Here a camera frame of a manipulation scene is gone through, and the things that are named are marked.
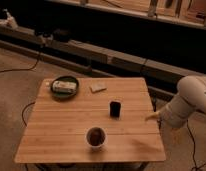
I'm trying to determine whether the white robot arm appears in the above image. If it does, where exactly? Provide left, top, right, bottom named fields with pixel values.
left=145, top=75, right=206, bottom=129

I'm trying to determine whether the white object on ledge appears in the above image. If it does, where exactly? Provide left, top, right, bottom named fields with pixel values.
left=0, top=9, right=18, bottom=29

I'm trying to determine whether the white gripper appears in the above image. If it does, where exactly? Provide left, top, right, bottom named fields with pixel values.
left=145, top=104, right=176, bottom=127

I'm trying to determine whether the white cup with brown drink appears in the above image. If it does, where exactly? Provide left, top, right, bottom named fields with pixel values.
left=86, top=127, right=106, bottom=149

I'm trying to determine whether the white rectangular food block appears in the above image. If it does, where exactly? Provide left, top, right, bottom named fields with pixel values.
left=52, top=81, right=76, bottom=93

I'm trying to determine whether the black cable right floor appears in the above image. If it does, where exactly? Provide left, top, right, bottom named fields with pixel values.
left=185, top=119, right=206, bottom=171

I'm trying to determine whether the dark device on ledge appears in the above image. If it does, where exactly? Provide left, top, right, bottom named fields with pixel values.
left=53, top=29, right=71, bottom=42

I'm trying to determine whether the black cable on floor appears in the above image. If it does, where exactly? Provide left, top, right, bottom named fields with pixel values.
left=0, top=49, right=42, bottom=75

